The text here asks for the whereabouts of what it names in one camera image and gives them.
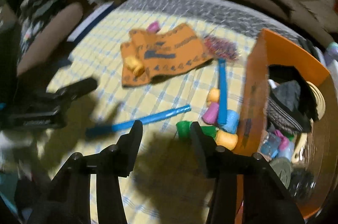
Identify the black round object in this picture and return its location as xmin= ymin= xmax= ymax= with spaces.
xmin=288 ymin=168 xmax=316 ymax=203

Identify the orange hair roller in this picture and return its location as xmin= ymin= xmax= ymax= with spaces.
xmin=215 ymin=130 xmax=238 ymax=151

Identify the small pink roller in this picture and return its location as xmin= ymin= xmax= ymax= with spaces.
xmin=147 ymin=21 xmax=160 ymax=33

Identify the spiral wooden trivet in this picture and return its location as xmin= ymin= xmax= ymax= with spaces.
xmin=291 ymin=81 xmax=326 ymax=164

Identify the yellow checkered tablecloth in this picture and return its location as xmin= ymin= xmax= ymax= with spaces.
xmin=37 ymin=9 xmax=260 ymax=224

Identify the black grey headband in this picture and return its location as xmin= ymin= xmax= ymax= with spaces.
xmin=266 ymin=64 xmax=319 ymax=136

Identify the purple bead bag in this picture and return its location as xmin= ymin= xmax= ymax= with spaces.
xmin=204 ymin=35 xmax=239 ymax=60

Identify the orange cardboard box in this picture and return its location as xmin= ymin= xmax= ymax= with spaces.
xmin=234 ymin=29 xmax=337 ymax=219

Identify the green hair roller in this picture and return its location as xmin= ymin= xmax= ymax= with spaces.
xmin=176 ymin=120 xmax=192 ymax=141

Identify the blue plastic stick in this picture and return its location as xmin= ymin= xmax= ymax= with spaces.
xmin=217 ymin=59 xmax=228 ymax=127
xmin=85 ymin=104 xmax=191 ymax=138

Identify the magenta hair roller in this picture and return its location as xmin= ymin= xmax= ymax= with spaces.
xmin=202 ymin=102 xmax=219 ymax=124

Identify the orange patterned cloth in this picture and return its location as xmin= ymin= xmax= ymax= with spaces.
xmin=120 ymin=23 xmax=212 ymax=87

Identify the green compass disc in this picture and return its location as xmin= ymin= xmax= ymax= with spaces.
xmin=269 ymin=157 xmax=293 ymax=188

